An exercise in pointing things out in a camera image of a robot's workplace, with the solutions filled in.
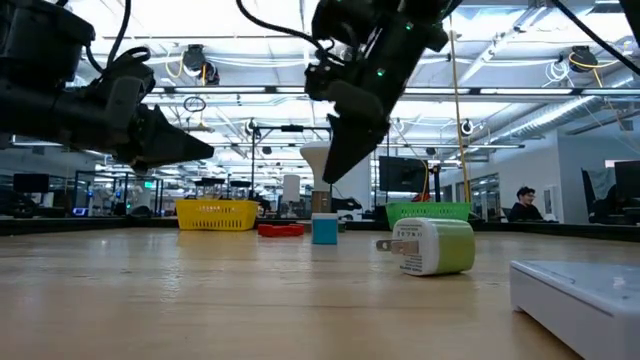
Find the red digital clock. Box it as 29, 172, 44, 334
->
257, 223, 306, 239

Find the white rectangular box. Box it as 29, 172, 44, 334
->
509, 258, 640, 360

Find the distant black gantry frame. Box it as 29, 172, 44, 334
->
249, 123, 331, 201

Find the white building column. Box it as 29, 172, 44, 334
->
339, 144, 373, 212

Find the person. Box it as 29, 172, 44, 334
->
588, 183, 621, 225
507, 185, 547, 223

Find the green plastic basket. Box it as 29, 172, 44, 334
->
386, 201, 474, 230

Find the blue white USB charger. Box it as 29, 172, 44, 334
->
311, 212, 340, 246

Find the white mushroom table lamp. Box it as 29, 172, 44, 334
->
299, 140, 347, 234

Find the green white USB charger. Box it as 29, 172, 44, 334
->
375, 216, 477, 277

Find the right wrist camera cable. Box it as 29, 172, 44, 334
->
234, 0, 346, 66

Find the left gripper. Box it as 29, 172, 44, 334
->
28, 78, 216, 174

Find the black ceiling cable reel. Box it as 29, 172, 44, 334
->
568, 44, 600, 74
181, 43, 221, 86

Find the yellow plastic basket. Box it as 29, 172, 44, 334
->
174, 198, 260, 232

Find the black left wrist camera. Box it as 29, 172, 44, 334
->
94, 45, 157, 89

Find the black monitor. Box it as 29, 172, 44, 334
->
12, 172, 50, 194
613, 159, 640, 211
378, 155, 428, 194

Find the distant robot work cell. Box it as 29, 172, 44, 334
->
74, 169, 164, 217

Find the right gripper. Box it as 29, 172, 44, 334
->
321, 13, 450, 185

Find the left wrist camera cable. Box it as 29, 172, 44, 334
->
84, 0, 157, 76

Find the yellow hanging cable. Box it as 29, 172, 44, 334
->
446, 13, 474, 204

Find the black aluminium table frame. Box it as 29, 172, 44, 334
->
0, 214, 640, 242

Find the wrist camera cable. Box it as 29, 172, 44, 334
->
234, 0, 346, 66
84, 0, 157, 76

